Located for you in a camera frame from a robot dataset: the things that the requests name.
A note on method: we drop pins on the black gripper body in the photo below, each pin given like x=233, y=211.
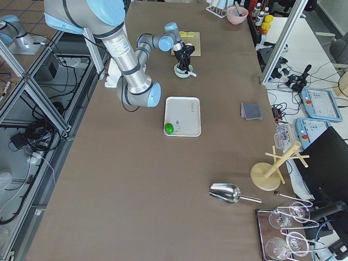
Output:
x=180, y=55

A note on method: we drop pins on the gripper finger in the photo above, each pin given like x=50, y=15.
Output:
x=186, y=67
x=180, y=65

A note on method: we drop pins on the mint green bowl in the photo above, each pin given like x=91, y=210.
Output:
x=180, y=73

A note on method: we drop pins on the pink bowl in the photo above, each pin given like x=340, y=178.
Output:
x=234, y=17

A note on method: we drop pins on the bamboo cutting board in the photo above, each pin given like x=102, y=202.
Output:
x=195, y=41

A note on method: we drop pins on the lower lemon slice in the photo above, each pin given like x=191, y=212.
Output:
x=182, y=34

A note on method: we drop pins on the cream rabbit tray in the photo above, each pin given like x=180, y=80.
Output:
x=184, y=114

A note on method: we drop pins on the green lime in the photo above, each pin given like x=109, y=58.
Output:
x=169, y=128

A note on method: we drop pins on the grey folded cloth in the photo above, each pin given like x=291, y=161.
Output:
x=251, y=111

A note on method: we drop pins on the yellow toy fruit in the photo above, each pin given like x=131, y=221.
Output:
x=266, y=24

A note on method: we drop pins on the clear plastic box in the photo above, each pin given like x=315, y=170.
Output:
x=285, y=136

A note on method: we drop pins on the steel scoop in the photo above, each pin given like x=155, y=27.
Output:
x=229, y=193

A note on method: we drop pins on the wooden mug tree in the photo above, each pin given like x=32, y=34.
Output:
x=268, y=177

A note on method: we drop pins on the lower teach pendant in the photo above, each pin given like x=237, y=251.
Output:
x=309, y=129

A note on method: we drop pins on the teach pendant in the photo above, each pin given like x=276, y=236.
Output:
x=309, y=129
x=320, y=104

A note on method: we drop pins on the upper teach pendant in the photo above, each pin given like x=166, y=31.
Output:
x=320, y=104

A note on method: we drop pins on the black monitor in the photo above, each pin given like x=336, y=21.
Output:
x=326, y=174

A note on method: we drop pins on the far wine glass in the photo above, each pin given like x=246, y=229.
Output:
x=283, y=217

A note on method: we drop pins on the wine glass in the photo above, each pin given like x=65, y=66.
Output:
x=294, y=244
x=283, y=217

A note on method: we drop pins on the black framed glass rack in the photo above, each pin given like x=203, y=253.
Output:
x=266, y=232

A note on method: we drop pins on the near wine glass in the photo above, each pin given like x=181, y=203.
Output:
x=294, y=244

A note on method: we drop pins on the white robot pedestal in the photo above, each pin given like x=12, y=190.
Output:
x=111, y=73

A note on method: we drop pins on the aluminium frame post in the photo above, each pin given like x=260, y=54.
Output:
x=284, y=35

